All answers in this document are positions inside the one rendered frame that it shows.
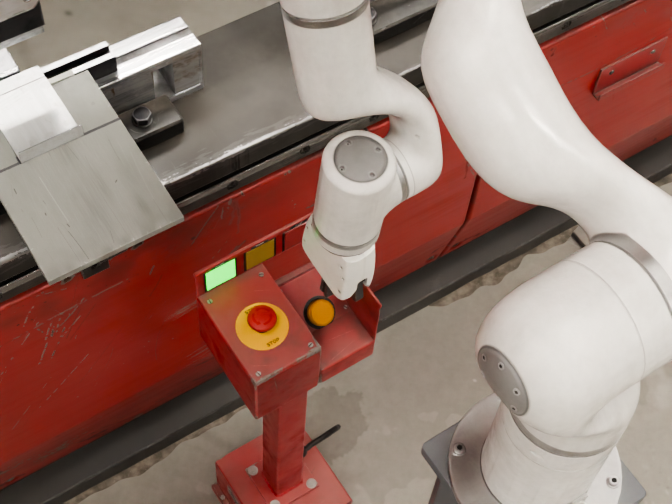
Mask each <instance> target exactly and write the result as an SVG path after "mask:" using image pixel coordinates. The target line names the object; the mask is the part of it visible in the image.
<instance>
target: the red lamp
mask: <svg viewBox="0 0 672 504"><path fill-rule="evenodd" d="M306 223H307V222H305V223H303V224H301V225H299V226H297V227H295V228H293V229H291V230H289V231H288V232H286V233H285V240H284V250H286V249H288V248H290V247H292V246H294V245H296V244H298V243H300V242H302V238H303V233H304V230H305V226H306Z"/></svg>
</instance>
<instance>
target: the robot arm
mask: <svg viewBox="0 0 672 504"><path fill-rule="evenodd" d="M280 6H281V11H282V16H283V21H284V27H285V32H286V37H287V42H288V47H289V52H290V57H291V63H292V68H293V73H294V78H295V83H296V88H297V92H298V95H299V98H300V101H301V103H302V105H303V107H304V109H305V110H306V111H307V112H308V113H309V114H310V115H311V116H313V117H314V118H316V119H319V120H323V121H342V120H349V119H355V118H360V117H365V116H372V115H389V120H390V129H389V132H388V134H387V135H386V136H385V137H384V138H381V137H380V136H378V135H376V134H374V133H371V132H368V131H363V130H352V131H347V132H343V133H341V134H339V135H337V136H335V137H334V138H333V139H331V140H330V142H329V143H328V144H327V145H326V147H325V149H324V151H323V154H322V159H321V166H320V172H319V179H318V185H317V191H316V198H315V204H314V210H313V213H312V214H311V216H310V217H309V219H308V221H307V223H306V226H305V230H304V233H303V238H302V246H303V249H304V251H305V253H306V254H307V256H308V257H309V259H310V261H311V262H312V263H313V265H314V266H315V268H316V269H317V271H318V272H319V274H320V275H321V277H322V279H321V284H320V290H321V291H322V292H324V296H325V297H326V298H328V297H329V296H331V295H334V296H336V297H337V298H339V299H340V300H345V299H348V298H350V297H351V298H352V299H353V300H354V301H355V302H356V301H358V300H360V299H362V298H363V284H364V285H365V286H367V287H369V285H370V284H371V281H372V278H373V274H374V268H375V242H376V241H377V239H378V237H379V234H380V230H381V226H382V223H383V219H384V217H385V216H386V215H387V213H388V212H389V211H391V210H392V209H393V208H394V207H395V206H397V205H398V204H400V203H401V202H403V201H405V200H407V199H408V198H410V197H412V196H414V195H416V194H418V193H420V192H421V191H423V190H425V189H426V188H428V187H429V186H431V185H432V184H433V183H434V182H435V181H436V180H437V179H438V177H439V176H440V174H441V171H442V164H443V155H442V144H441V135H440V128H439V124H438V119H437V116H436V113H435V110H434V108H433V106H432V105H431V103H430V102H429V100H428V99H427V98H426V97H425V96H424V95H423V94H422V93H421V92H420V91H419V90H418V89H417V88H416V87H415V86H414V85H412V84H411V83H409V82H408V81H407V80H405V79H404V78H402V77H401V76H399V75H397V74H395V73H393V72H391V71H389V70H386V69H384V68H381V67H378V66H376V57H375V47H374V38H373V29H372V19H371V10H370V0H280ZM421 70H422V75H423V80H424V82H425V85H426V88H427V91H428V93H429V95H430V97H431V99H432V101H433V103H434V105H435V107H436V109H437V111H438V113H439V115H440V116H441V118H442V120H443V122H444V124H445V126H446V127H447V129H448V131H449V133H450V134H451V136H452V138H453V140H454V141H455V143H456V144H457V146H458V148H459V149H460V151H461V152H462V154H463V156H464V157H465V159H466V160H467V161H468V163H469V164H470V165H471V167H472V168H473V169H474V170H475V172H476V173H477V174H478V175H479V176H480V177H481V178H482V179H483V180H484V181H485V182H486V183H487V184H489V185H490V186H491V187H492V188H494V189H495V190H497V191H498V192H500V193H501V194H503V195H505V196H507V197H509V198H512V199H514V200H517V201H520V202H525V203H529V204H534V205H540V206H545V207H550V208H554V209H556V210H559V211H561V212H563V213H565V214H567V215H569V216H570V217H571V218H573V219H574V220H575V221H576V222H577V223H578V224H579V225H580V226H581V227H582V228H583V229H584V231H585V232H586V234H587V236H588V238H589V242H590V244H588V245H586V246H585V247H583V248H581V249H580V250H578V251H576V252H575V253H573V254H571V255H570V256H568V257H566V258H565V259H563V260H561V261H560V262H558V263H556V264H555V265H553V266H551V267H549V268H548V269H546V270H544V271H543V272H541V273H539V274H537V275H536V276H534V277H533V278H531V279H529V280H528V281H526V282H525V283H523V284H522V285H520V286H519V287H517V288H516V289H514V290H513V291H512V292H510V293H509V294H508V295H506V296H505V297H504V298H503V299H501V300H500V301H499V302H498V303H497V304H496V305H495V306H494V307H493V308H492V309H491V311H490V312H489V313H488V315H487V316H486V317H485V319H484V320H483V322H482V324H481V326H480V329H479V331H478V334H477V337H476V344H475V352H476V359H477V363H478V365H479V368H480V370H481V373H482V375H483V377H484V378H485V379H486V381H487V382H488V384H489V386H490V387H491V388H492V390H493V391H494V392H495V393H493V394H491V395H489V396H487V397H485V398H483V399H482V400H481V401H479V402H478V403H477V404H475V405H474V406H473V407H472V408H471V409H470V410H469V411H468V412H467V413H466V414H465V415H464V416H463V418H462V420H461V421H460V423H459V424H458V426H457V428H456V430H455V433H454V435H453V438H452V440H451V443H450V449H449V454H448V474H449V479H450V484H451V488H452V490H453V493H454V496H455V498H456V501H457V502H458V504H617V503H618V499H619V496H620V493H621V484H622V470H621V462H620V458H619V455H618V451H617V448H616V444H617V442H618V441H619V439H620V438H621V436H622V434H623V433H624V431H625V430H626V428H627V426H628V425H629V423H630V421H631V419H632V418H633V415H634V413H635V411H636V408H637V405H638V402H639V397H640V381H641V380H642V379H644V378H645V377H647V376H648V375H650V374H651V373H653V372H655V371H656V370H658V369H659V368H661V367H662V366H664V365H665V364H667V363H668V362H670V361H672V196H670V195H669V194H667V193H666V192H664V191H663V190H662V189H660V188H659V187H657V186H656V185H654V184H653V183H651V182H650V181H648V180H647V179H645V178H644V177H642V176H641V175H640V174H638V173H637V172H635V171H634V170H633V169H631V168H630V167H629V166H627V165H626V164H625V163H623V162H622V161H621V160H620V159H618V158H617V157H616V156H615V155H614V154H612V153H611V152H610V151H609V150H608V149H607V148H605V147H604V146H603V145H602V144H601V143H600V142H599V141H598V140H597V139H596V138H595V136H594V135H593V134H592V133H591V132H590V131H589V130H588V128H587V127H586V126H585V125H584V123H583V122H582V121H581V119H580V118H579V116H578V115H577V113H576V112H575V110H574V109H573V107H572V106H571V104H570V102H569V101H568V99H567V97H566V96H565V94H564V92H563V90H562V88H561V86H560V84H559V82H558V81H557V79H556V77H555V75H554V73H553V71H552V69H551V67H550V65H549V63H548V62H547V60H546V58H545V56H544V54H543V52H542V50H541V48H540V47H539V45H538V43H537V41H536V39H535V37H534V35H533V33H532V31H531V29H530V26H529V24H528V21H527V19H526V16H525V13H524V10H523V6H522V2H521V0H438V3H437V6H436V9H435V12H434V14H433V17H432V20H431V23H430V25H429V28H428V31H427V34H426V37H425V41H424V44H423V49H422V54H421Z"/></svg>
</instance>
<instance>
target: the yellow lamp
mask: <svg viewBox="0 0 672 504"><path fill-rule="evenodd" d="M273 256H274V239H272V240H270V241H268V242H266V243H264V244H262V245H260V246H259V247H257V248H255V249H253V250H251V251H249V252H247V253H246V270H248V269H250V268H252V267H254V266H256V265H258V264H259V263H261V262H263V261H265V260H267V259H269V258H271V257H273Z"/></svg>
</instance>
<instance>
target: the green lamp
mask: <svg viewBox="0 0 672 504"><path fill-rule="evenodd" d="M235 276H236V272H235V259H233V260H232V261H230V262H228V263H226V264H224V265H222V266H220V267H218V268H216V269H214V270H212V271H210V272H208V273H206V284H207V291H208V290H210V289H212V288H214V287H216V286H217V285H219V284H221V283H223V282H225V281H227V280H229V279H231V278H233V277H235Z"/></svg>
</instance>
